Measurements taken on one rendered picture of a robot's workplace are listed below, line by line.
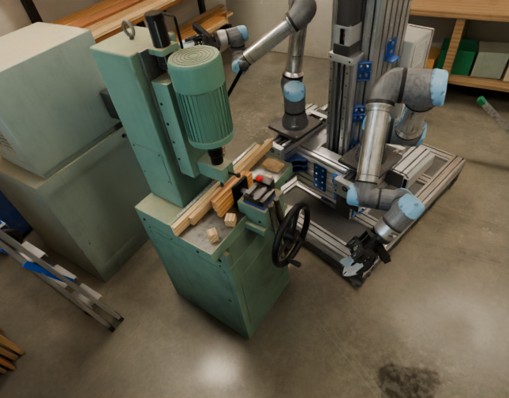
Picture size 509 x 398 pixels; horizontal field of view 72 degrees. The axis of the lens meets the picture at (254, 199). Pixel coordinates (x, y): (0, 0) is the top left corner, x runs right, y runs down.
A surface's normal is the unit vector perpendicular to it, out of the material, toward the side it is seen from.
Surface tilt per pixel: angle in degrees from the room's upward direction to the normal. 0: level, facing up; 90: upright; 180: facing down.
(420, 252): 0
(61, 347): 0
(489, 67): 90
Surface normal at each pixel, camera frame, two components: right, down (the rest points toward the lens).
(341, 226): -0.11, -0.70
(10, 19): 0.85, 0.31
